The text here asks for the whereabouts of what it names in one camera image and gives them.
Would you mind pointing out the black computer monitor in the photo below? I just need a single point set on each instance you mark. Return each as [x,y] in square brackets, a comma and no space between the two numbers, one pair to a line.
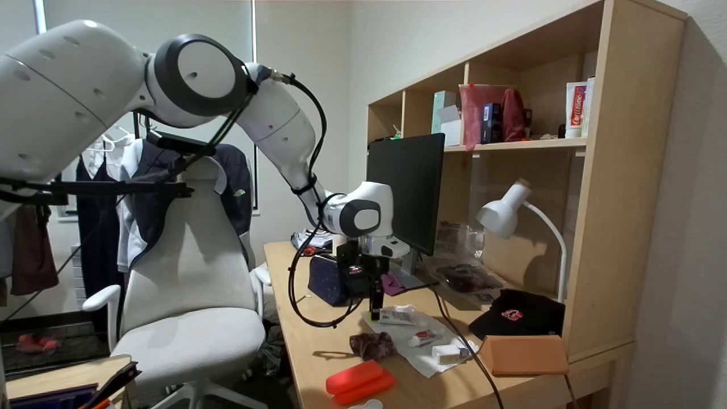
[412,189]

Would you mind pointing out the red bag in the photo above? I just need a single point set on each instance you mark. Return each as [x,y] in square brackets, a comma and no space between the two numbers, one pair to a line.
[485,109]

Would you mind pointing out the wooden side table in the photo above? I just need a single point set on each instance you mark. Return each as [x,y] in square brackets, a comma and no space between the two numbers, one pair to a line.
[68,376]

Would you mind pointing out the purple flat item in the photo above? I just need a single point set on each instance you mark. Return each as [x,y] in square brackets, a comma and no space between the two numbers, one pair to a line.
[394,285]

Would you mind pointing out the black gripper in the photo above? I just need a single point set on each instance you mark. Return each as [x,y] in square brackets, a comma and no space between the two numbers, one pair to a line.
[362,269]

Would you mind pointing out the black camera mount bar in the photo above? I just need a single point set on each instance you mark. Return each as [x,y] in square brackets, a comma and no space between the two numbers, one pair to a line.
[113,187]

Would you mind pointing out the black cap with red patch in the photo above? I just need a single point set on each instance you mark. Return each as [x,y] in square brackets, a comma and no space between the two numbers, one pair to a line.
[519,311]

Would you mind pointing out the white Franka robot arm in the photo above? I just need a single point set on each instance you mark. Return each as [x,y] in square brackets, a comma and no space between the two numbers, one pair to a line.
[75,97]

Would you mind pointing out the white box with red print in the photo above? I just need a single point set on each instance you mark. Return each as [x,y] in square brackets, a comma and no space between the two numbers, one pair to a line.
[578,109]

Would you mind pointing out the dark maroon cloth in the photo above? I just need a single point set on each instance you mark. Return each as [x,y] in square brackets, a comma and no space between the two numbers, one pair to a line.
[373,345]

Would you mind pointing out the white desk lamp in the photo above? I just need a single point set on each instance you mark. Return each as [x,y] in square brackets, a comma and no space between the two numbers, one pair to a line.
[500,212]

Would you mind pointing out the plain white box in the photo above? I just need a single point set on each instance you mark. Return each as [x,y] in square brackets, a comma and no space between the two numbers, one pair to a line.
[452,130]

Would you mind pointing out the navy hanging garment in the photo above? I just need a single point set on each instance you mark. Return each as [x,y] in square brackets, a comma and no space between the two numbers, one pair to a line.
[97,227]

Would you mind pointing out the black tray with red object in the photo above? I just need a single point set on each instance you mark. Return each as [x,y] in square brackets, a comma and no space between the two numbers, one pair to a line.
[45,344]

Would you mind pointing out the red plastic case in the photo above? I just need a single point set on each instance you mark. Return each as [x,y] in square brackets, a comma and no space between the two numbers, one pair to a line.
[362,383]

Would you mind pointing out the teal box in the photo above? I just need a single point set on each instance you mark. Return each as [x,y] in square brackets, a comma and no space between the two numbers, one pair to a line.
[438,105]

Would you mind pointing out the tan cardboard box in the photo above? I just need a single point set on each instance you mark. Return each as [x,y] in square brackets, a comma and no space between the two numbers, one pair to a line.
[522,355]

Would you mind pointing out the small grey packet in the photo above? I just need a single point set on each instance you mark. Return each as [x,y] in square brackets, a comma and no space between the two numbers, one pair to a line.
[454,355]

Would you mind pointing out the navy jacket with white shirt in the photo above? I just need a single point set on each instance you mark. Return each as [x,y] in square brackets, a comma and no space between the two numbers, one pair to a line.
[154,195]

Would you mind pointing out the maroon hanging garment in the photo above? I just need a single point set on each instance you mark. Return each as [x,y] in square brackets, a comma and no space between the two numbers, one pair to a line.
[34,251]

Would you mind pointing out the wooden shelf hutch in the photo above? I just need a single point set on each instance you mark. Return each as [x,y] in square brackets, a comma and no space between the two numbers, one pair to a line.
[621,189]

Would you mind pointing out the white office chair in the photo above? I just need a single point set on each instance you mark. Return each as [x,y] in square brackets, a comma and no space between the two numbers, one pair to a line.
[189,274]

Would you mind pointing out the navy star-print pouch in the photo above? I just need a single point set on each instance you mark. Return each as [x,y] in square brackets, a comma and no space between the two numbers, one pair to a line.
[323,278]

